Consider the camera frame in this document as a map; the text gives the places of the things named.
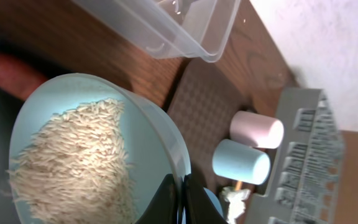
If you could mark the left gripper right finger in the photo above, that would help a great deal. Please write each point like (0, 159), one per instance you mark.
(199, 208)

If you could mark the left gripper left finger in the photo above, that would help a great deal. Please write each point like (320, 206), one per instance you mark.
(163, 207)

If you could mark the dark blue plate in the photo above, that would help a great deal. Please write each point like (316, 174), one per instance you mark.
(215, 201)

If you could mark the light blue bowl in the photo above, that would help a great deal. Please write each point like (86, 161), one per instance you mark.
(152, 141)

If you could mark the white rice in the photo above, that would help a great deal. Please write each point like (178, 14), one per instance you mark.
(75, 169)

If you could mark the orange carrot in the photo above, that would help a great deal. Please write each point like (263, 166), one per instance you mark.
(17, 78)

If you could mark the grey dishwasher rack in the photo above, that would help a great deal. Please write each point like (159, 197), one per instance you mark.
(304, 179)

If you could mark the crumpled white tissue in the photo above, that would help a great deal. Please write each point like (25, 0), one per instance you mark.
(234, 201)

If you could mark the left wooden chopstick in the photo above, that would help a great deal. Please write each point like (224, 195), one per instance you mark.
(238, 185)

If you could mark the light blue plastic cup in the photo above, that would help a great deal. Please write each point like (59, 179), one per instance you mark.
(239, 162)

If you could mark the pink plastic cup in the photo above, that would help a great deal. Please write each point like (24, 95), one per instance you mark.
(256, 130)

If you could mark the brown serving tray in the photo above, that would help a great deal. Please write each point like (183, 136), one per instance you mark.
(202, 108)

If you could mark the clear plastic bin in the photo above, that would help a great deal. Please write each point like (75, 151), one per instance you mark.
(169, 28)

